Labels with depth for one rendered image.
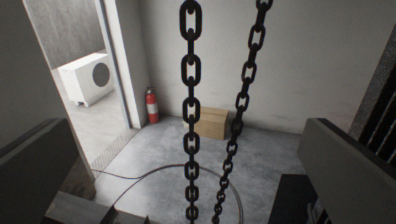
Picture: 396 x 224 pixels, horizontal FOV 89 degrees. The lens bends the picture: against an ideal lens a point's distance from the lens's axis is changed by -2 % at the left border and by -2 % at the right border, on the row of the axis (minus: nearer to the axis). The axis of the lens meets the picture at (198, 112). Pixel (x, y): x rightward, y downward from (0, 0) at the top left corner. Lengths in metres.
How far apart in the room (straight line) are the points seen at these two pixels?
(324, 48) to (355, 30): 0.29
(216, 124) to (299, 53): 1.18
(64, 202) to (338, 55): 2.58
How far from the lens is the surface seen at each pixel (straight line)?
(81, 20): 6.98
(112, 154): 2.63
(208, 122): 2.49
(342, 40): 2.52
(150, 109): 2.85
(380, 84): 0.47
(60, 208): 1.40
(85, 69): 3.71
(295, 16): 2.40
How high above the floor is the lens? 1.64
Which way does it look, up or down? 32 degrees down
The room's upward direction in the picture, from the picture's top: 2 degrees counter-clockwise
